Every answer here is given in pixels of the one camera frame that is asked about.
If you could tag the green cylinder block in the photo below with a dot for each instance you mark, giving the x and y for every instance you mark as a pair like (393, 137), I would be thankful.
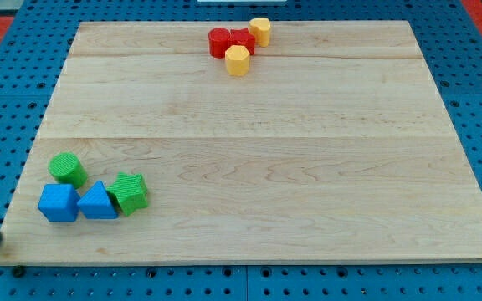
(66, 168)

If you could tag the green star block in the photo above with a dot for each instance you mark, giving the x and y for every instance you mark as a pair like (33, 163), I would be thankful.
(129, 192)

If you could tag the blue cube block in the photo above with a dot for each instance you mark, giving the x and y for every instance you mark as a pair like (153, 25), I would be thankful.
(58, 202)

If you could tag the red cylinder block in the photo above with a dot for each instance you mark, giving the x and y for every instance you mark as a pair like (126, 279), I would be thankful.
(218, 42)

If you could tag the light wooden board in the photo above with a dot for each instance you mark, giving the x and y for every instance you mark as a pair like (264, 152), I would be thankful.
(335, 148)

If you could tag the yellow heart block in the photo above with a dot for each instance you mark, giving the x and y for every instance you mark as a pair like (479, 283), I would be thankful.
(261, 28)

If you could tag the red star block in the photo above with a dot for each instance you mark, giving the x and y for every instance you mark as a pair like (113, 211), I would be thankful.
(243, 37)

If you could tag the blue triangle block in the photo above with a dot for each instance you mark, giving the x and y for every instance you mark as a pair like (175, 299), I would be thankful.
(96, 204)

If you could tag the yellow octagon block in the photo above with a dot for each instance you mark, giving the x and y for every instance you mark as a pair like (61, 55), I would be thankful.
(237, 60)

